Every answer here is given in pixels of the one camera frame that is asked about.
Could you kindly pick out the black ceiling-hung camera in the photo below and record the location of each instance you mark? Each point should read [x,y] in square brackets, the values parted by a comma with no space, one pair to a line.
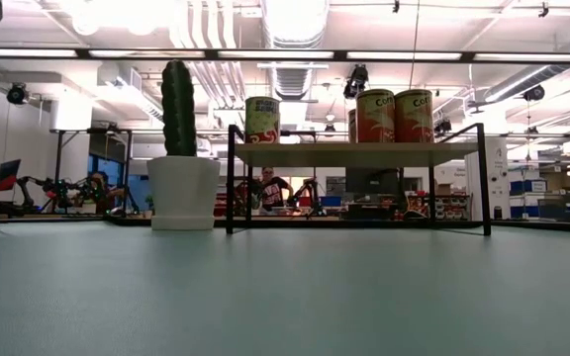
[441,126]

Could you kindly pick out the overhead beam with light strips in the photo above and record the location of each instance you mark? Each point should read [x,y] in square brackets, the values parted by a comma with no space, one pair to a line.
[339,55]

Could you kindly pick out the blue storage bins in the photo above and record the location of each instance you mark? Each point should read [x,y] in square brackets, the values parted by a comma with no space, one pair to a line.
[532,211]

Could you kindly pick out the green cactus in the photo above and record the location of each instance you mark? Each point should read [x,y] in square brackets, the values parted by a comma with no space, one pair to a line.
[178,109]

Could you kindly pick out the green can with red swirls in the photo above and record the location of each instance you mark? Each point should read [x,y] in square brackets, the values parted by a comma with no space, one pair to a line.
[261,123]

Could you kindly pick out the standing person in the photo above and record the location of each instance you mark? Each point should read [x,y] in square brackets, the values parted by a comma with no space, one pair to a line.
[271,190]

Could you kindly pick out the background black robot arm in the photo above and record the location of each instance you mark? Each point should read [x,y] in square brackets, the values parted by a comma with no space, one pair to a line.
[307,193]

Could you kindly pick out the orange green beans can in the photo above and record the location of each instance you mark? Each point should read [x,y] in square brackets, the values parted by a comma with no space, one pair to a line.
[352,126]

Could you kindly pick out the wooden shelf with black frame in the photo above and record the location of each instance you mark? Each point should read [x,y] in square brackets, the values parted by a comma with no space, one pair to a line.
[339,154]

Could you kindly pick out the orange corn label can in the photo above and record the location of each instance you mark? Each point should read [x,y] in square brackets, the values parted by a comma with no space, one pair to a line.
[413,118]
[375,118]

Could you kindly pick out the silver ceiling ventilation duct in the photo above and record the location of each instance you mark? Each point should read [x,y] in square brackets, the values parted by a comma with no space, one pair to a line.
[292,25]

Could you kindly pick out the black cabinet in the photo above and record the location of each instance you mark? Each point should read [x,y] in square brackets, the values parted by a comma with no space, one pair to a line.
[371,190]

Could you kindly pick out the black metal stand frame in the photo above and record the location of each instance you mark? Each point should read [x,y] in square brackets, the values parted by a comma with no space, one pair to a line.
[59,158]

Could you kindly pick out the seated person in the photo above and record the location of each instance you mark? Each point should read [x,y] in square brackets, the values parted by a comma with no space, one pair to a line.
[99,190]

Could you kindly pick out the black aluminium rig frame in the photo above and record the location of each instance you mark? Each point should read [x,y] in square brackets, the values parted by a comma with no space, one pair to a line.
[562,227]

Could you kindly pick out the black overhead rig camera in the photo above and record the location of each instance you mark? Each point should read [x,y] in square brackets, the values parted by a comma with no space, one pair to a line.
[355,81]

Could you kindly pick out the white pillar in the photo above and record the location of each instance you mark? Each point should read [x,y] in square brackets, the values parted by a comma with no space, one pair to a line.
[495,178]

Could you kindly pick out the teal table mat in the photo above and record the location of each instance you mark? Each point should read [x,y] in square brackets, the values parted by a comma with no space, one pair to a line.
[285,306]

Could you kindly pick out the black ceiling spotlight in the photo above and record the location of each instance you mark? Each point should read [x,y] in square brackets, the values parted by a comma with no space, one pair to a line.
[18,94]
[535,93]

